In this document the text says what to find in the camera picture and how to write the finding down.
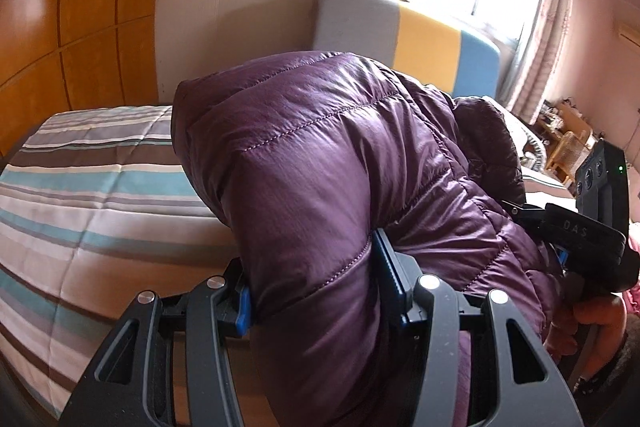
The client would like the purple quilted puffer jacket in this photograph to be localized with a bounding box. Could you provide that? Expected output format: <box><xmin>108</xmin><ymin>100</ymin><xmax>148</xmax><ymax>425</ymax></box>
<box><xmin>171</xmin><ymin>52</ymin><xmax>561</xmax><ymax>426</ymax></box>

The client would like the right hand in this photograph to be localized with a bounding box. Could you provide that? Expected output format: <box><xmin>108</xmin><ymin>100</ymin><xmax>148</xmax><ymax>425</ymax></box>
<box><xmin>544</xmin><ymin>294</ymin><xmax>627</xmax><ymax>390</ymax></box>

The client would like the white pillow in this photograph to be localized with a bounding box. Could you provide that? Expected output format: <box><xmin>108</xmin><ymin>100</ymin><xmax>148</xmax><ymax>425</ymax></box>
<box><xmin>503</xmin><ymin>112</ymin><xmax>547</xmax><ymax>172</ymax></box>

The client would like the wooden side table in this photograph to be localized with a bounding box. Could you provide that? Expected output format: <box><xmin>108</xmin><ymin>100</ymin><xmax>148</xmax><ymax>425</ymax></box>
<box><xmin>535</xmin><ymin>98</ymin><xmax>593</xmax><ymax>143</ymax></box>

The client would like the striped bed sheet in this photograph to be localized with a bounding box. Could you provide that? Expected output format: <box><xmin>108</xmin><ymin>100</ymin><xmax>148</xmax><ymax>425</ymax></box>
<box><xmin>1</xmin><ymin>106</ymin><xmax>236</xmax><ymax>421</ymax></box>

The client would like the grey yellow blue headboard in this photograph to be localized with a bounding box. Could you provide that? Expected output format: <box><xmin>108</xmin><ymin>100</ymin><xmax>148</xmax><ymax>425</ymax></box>
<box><xmin>312</xmin><ymin>0</ymin><xmax>500</xmax><ymax>98</ymax></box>

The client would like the orange wooden wardrobe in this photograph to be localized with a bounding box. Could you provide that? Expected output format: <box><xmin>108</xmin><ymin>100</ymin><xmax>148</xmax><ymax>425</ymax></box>
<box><xmin>1</xmin><ymin>0</ymin><xmax>158</xmax><ymax>154</ymax></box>

